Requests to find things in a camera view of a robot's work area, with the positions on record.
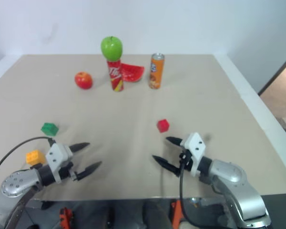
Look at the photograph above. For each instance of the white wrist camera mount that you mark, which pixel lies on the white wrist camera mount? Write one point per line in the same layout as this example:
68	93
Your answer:
195	145
56	155

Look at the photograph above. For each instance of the orange soda can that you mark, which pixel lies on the orange soda can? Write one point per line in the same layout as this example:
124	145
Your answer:
156	71

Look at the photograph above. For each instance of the red toy block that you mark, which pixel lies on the red toy block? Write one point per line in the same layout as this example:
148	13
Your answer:
163	125

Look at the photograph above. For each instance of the red watermelon slice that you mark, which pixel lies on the red watermelon slice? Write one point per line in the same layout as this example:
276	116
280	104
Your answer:
132	72

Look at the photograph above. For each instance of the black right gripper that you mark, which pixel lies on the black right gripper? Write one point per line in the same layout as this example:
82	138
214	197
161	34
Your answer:
186	161

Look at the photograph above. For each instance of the yellow toy block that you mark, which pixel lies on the yellow toy block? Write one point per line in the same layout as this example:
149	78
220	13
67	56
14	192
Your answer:
34	157

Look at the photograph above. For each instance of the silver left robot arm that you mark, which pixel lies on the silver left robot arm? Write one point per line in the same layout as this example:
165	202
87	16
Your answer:
14	183

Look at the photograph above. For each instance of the beige table mat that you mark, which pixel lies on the beige table mat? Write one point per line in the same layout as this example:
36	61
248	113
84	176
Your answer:
133	107

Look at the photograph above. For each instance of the red apple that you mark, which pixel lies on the red apple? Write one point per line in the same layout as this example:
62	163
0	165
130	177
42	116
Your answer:
84	80

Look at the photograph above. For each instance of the green toy block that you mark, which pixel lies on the green toy block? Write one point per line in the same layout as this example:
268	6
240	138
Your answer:
49	128

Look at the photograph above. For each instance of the dark door frame strip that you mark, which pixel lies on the dark door frame strip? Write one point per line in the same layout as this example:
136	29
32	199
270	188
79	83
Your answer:
277	72

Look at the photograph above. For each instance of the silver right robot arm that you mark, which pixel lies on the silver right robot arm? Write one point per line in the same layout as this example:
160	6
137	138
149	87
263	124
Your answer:
231	176

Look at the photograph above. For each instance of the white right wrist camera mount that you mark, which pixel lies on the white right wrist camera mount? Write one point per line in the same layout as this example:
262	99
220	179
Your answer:
195	145

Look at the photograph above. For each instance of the green apple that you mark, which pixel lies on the green apple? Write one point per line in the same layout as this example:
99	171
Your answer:
111	47

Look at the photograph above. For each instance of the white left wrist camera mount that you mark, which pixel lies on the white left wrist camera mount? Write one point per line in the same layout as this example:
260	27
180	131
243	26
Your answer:
56	155

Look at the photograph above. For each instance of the orange black fixture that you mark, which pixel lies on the orange black fixture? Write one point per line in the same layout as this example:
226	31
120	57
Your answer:
176	214
66	218

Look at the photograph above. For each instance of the red soda can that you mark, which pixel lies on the red soda can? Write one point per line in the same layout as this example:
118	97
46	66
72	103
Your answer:
115	76

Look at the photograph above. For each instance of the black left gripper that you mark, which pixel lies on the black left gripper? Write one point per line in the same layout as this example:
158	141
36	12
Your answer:
66	170

